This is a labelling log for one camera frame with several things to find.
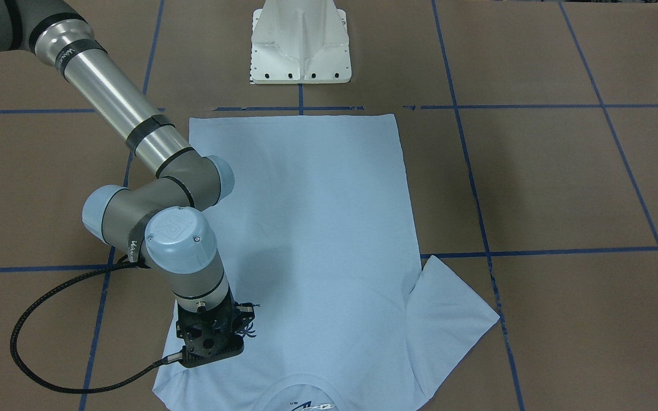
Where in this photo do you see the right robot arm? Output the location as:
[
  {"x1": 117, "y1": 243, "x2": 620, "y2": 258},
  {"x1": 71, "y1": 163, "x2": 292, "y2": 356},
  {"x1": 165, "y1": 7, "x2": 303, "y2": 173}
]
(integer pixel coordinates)
[{"x1": 0, "y1": 1, "x2": 254, "y2": 368}]

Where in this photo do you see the light blue t-shirt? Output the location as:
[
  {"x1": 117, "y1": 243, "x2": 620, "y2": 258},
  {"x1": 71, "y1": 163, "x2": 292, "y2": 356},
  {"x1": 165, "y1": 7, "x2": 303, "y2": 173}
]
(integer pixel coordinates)
[{"x1": 153, "y1": 114, "x2": 499, "y2": 410}]

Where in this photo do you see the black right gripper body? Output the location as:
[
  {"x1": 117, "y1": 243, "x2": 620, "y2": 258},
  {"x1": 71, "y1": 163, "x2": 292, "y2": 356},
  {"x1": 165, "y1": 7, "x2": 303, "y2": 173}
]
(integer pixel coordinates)
[{"x1": 175, "y1": 291, "x2": 256, "y2": 368}]

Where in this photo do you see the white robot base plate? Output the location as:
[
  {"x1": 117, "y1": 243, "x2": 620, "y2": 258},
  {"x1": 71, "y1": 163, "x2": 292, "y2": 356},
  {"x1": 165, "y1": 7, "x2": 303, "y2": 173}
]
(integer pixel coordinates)
[{"x1": 249, "y1": 1, "x2": 352, "y2": 85}]

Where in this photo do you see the black braided cable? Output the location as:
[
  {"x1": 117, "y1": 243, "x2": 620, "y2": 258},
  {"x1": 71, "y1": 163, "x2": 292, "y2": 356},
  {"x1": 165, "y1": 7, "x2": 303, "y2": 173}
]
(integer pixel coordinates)
[{"x1": 10, "y1": 260, "x2": 184, "y2": 395}]

